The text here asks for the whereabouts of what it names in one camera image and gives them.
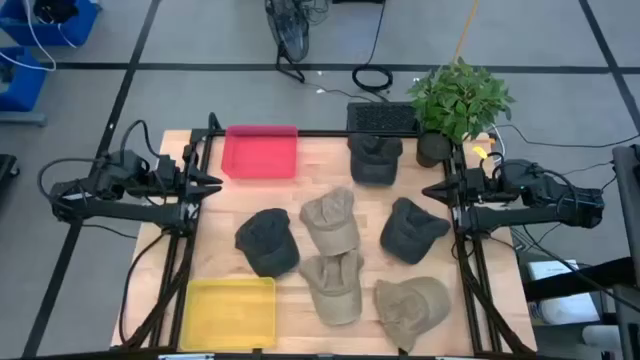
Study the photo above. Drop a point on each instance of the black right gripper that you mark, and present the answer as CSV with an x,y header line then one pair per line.
x,y
472,187

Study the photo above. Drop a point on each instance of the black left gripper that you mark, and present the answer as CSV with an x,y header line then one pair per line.
x,y
172,185

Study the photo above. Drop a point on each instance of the black baseball cap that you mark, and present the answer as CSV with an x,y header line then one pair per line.
x,y
267,245
375,165
410,232

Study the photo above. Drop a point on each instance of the tan baseball cap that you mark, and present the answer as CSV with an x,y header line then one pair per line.
x,y
410,310
334,295
330,225

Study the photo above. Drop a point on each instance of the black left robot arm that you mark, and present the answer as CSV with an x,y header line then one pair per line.
x,y
125,211

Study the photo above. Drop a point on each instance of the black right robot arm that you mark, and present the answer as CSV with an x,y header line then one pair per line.
x,y
515,216

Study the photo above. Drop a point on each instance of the red plastic tray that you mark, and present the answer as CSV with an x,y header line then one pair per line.
x,y
260,155

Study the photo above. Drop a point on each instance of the green potted plant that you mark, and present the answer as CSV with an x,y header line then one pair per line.
x,y
457,102

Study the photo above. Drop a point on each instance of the black keyboard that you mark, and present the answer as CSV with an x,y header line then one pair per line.
x,y
380,117

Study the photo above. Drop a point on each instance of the white box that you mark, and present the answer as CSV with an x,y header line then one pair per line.
x,y
550,270

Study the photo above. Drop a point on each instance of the yellow plastic tray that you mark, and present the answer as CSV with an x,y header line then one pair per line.
x,y
227,315

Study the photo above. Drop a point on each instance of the yellow pole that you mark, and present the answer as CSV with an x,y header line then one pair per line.
x,y
465,32

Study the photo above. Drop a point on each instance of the white paper roll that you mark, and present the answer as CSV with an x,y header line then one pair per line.
x,y
570,310

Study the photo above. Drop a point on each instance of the black beam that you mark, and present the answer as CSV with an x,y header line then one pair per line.
x,y
600,272

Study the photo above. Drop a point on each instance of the black floor fan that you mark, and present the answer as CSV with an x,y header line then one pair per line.
x,y
290,30

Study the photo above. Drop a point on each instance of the large blue plastic bin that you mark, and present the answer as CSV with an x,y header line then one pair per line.
x,y
75,30

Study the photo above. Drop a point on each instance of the small blue plastic bin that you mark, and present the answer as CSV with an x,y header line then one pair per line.
x,y
22,85

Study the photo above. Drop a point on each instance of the grey upright post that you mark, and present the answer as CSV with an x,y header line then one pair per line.
x,y
627,200

